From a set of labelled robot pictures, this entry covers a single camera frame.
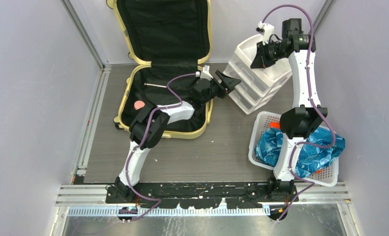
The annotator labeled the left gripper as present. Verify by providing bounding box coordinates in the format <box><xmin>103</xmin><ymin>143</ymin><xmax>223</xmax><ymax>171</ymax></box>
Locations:
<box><xmin>202</xmin><ymin>71</ymin><xmax>240</xmax><ymax>106</ymax></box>

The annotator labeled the white divided organizer tray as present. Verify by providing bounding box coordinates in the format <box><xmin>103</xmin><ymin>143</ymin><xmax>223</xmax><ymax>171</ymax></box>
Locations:
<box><xmin>223</xmin><ymin>34</ymin><xmax>292</xmax><ymax>115</ymax></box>

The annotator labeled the orange garment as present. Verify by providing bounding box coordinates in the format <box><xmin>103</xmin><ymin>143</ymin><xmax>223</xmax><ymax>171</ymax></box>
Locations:
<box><xmin>269</xmin><ymin>121</ymin><xmax>280</xmax><ymax>129</ymax></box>

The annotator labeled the yellow hard-shell suitcase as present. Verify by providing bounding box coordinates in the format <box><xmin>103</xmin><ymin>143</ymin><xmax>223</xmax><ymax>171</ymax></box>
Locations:
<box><xmin>107</xmin><ymin>0</ymin><xmax>213</xmax><ymax>139</ymax></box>

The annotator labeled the clear bottle pink cap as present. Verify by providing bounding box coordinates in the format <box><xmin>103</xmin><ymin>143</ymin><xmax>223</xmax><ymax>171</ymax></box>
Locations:
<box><xmin>133</xmin><ymin>100</ymin><xmax>146</xmax><ymax>111</ymax></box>

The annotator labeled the blue patterned garment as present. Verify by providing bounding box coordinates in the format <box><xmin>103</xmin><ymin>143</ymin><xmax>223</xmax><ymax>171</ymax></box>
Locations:
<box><xmin>253</xmin><ymin>127</ymin><xmax>346</xmax><ymax>178</ymax></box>

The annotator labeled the white perforated plastic basket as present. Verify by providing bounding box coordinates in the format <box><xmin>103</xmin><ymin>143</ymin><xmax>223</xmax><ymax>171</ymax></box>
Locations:
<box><xmin>248</xmin><ymin>111</ymin><xmax>345</xmax><ymax>187</ymax></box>

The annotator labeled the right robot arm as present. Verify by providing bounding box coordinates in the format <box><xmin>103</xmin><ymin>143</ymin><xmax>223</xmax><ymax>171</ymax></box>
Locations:
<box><xmin>250</xmin><ymin>18</ymin><xmax>328</xmax><ymax>201</ymax></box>

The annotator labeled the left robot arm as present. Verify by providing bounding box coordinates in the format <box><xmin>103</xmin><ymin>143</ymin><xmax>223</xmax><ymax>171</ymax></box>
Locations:
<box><xmin>115</xmin><ymin>68</ymin><xmax>241</xmax><ymax>203</ymax></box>

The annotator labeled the silver pen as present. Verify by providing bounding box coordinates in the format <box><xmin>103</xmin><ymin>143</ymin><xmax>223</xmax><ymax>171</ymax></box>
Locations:
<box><xmin>144</xmin><ymin>83</ymin><xmax>167</xmax><ymax>88</ymax></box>

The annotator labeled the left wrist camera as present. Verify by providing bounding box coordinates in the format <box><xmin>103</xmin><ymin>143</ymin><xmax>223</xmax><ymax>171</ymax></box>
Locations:
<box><xmin>195</xmin><ymin>65</ymin><xmax>213</xmax><ymax>80</ymax></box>

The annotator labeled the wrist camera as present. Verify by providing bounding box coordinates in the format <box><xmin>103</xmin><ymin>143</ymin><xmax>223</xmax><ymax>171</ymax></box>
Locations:
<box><xmin>256</xmin><ymin>22</ymin><xmax>275</xmax><ymax>45</ymax></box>
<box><xmin>195</xmin><ymin>65</ymin><xmax>213</xmax><ymax>80</ymax></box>

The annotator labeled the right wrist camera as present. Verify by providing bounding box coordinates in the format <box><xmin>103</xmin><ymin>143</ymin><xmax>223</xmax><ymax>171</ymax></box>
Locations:
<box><xmin>256</xmin><ymin>22</ymin><xmax>275</xmax><ymax>45</ymax></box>

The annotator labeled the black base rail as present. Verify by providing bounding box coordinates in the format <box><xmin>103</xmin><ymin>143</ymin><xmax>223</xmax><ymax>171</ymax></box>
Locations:
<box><xmin>105</xmin><ymin>181</ymin><xmax>298</xmax><ymax>209</ymax></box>

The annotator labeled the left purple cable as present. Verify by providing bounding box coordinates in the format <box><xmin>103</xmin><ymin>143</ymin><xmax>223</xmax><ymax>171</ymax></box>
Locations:
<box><xmin>125</xmin><ymin>72</ymin><xmax>202</xmax><ymax>223</ymax></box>

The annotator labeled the slotted metal cable duct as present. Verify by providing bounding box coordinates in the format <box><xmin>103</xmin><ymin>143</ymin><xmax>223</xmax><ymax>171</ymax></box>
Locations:
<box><xmin>67</xmin><ymin>205</ymin><xmax>270</xmax><ymax>217</ymax></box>

